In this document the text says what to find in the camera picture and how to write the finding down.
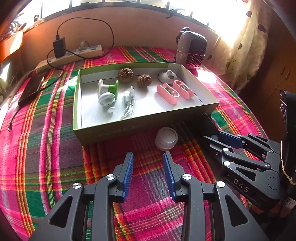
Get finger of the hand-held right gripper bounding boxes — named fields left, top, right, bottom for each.
left=203, top=136, right=271, bottom=179
left=218, top=131, right=282, bottom=163

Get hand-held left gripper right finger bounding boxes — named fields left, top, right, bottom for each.
left=162, top=152, right=270, bottom=241

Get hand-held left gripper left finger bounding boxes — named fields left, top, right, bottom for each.
left=29, top=152, right=134, bottom=241

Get white round puck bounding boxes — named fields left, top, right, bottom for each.
left=155, top=127, right=179, bottom=151

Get pink clip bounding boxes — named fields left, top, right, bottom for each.
left=172, top=80, right=195, bottom=99
left=157, top=83, right=180, bottom=104

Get green cardboard box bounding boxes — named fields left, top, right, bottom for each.
left=72, top=61, right=220, bottom=146

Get white usb cable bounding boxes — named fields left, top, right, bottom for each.
left=120, top=86, right=137, bottom=120

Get white mushroom-shaped knob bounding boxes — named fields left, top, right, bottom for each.
left=97, top=92, right=117, bottom=114

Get grey white dome gadget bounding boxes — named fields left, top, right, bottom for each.
left=158, top=70, right=178, bottom=84

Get green white roller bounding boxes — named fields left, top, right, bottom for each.
left=97, top=79, right=119, bottom=100

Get brown walnut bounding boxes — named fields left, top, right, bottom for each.
left=118, top=68, right=134, bottom=82
left=136, top=74, right=152, bottom=87

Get wooden cabinet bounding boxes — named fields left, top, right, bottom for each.
left=238, top=35, right=296, bottom=130

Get plaid blanket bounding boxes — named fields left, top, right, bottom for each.
left=0, top=45, right=266, bottom=241

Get cream dotted curtain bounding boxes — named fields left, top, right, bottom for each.
left=208, top=0, right=273, bottom=93

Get small space heater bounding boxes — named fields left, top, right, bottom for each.
left=174, top=27, right=208, bottom=70

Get black smartphone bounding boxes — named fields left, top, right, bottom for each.
left=18, top=74, right=47, bottom=107

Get white power strip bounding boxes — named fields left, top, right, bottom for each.
left=35, top=44, right=103, bottom=72

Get black charger adapter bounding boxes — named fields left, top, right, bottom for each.
left=53, top=35, right=66, bottom=58

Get barred window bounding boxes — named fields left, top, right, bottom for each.
left=35, top=0, right=220, bottom=26

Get orange shelf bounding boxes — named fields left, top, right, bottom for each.
left=0, top=30, right=23, bottom=63

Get black cable with plug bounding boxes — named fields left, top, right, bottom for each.
left=8, top=102, right=25, bottom=132

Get black charger cable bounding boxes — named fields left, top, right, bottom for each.
left=35, top=17, right=115, bottom=93

